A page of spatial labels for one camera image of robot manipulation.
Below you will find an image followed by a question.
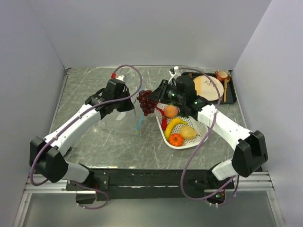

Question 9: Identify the orange peach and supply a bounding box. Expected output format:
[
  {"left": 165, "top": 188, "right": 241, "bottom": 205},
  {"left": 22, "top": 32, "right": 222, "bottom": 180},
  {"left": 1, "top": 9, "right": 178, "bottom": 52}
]
[{"left": 163, "top": 105, "right": 178, "bottom": 118}]

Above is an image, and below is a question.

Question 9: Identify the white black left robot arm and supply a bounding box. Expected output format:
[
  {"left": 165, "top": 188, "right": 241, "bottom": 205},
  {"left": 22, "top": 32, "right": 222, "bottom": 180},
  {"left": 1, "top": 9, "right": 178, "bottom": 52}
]
[{"left": 30, "top": 76, "right": 134, "bottom": 190}]

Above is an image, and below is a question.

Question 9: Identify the white perforated plastic basket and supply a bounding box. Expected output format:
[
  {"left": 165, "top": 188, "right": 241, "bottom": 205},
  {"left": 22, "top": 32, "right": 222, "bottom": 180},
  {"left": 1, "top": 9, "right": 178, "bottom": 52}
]
[{"left": 154, "top": 109, "right": 208, "bottom": 149}]

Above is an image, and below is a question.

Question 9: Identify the small orange cup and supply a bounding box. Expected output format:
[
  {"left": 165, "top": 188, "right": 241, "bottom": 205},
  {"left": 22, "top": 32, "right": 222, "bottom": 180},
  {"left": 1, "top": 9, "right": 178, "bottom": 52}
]
[{"left": 215, "top": 71, "right": 230, "bottom": 82}]

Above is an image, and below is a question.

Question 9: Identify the clear zip top bag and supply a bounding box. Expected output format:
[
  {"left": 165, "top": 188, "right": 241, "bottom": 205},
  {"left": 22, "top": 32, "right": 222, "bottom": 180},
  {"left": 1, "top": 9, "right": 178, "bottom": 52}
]
[{"left": 102, "top": 82, "right": 143, "bottom": 135}]

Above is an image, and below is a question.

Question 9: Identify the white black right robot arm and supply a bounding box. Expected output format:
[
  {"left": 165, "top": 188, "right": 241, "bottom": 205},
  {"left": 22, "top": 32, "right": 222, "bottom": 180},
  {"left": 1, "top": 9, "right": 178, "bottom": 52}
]
[{"left": 148, "top": 75, "right": 268, "bottom": 188}]

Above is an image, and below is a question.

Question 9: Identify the red grape bunch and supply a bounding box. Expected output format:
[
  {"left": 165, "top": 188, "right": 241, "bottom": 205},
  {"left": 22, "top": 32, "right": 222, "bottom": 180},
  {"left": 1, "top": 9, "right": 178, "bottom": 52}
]
[{"left": 137, "top": 90, "right": 158, "bottom": 116}]

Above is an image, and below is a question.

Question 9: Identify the black rectangular tray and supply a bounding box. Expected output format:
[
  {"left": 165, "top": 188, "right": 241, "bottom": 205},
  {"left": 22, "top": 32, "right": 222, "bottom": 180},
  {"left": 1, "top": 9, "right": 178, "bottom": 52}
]
[{"left": 181, "top": 71, "right": 237, "bottom": 104}]

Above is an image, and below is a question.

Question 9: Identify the yellow banana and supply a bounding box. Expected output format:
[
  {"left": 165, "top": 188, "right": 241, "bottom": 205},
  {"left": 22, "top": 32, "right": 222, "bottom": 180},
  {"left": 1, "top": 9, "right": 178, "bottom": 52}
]
[{"left": 164, "top": 118, "right": 187, "bottom": 140}]

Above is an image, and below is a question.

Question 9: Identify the beige plate with branch pattern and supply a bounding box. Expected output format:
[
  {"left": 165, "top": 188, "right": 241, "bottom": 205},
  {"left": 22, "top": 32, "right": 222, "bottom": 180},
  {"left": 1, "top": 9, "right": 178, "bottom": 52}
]
[{"left": 193, "top": 76, "right": 224, "bottom": 101}]

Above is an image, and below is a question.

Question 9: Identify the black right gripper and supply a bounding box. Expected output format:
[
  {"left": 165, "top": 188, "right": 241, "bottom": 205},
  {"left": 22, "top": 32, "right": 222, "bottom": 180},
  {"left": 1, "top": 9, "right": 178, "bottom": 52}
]
[{"left": 147, "top": 79, "right": 186, "bottom": 105}]

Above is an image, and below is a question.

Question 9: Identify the wooden knife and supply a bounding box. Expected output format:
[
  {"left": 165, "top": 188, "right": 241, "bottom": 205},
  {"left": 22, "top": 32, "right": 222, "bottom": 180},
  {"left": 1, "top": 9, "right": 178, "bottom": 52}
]
[{"left": 223, "top": 79, "right": 229, "bottom": 102}]

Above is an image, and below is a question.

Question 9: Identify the dark green mug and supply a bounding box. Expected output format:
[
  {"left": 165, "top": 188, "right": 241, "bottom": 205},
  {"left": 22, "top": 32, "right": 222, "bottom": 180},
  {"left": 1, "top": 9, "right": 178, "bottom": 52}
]
[{"left": 65, "top": 147, "right": 72, "bottom": 154}]

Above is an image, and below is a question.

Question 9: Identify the small orange pumpkin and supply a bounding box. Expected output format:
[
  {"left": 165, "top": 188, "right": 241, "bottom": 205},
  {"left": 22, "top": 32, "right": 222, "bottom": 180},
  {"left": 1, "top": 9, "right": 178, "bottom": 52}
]
[{"left": 168, "top": 133, "right": 184, "bottom": 147}]

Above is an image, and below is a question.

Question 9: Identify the yellow pear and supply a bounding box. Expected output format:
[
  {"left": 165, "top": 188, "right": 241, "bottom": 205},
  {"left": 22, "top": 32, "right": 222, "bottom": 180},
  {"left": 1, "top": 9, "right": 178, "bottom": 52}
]
[{"left": 179, "top": 126, "right": 197, "bottom": 140}]

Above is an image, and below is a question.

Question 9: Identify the red chili pepper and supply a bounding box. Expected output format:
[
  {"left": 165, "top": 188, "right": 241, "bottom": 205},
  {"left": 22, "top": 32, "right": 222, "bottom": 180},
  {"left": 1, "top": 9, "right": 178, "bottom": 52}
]
[{"left": 156, "top": 107, "right": 167, "bottom": 131}]

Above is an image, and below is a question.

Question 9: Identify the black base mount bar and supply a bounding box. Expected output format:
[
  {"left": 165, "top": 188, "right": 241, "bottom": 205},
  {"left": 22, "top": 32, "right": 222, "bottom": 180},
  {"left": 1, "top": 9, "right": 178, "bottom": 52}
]
[{"left": 66, "top": 169, "right": 234, "bottom": 204}]

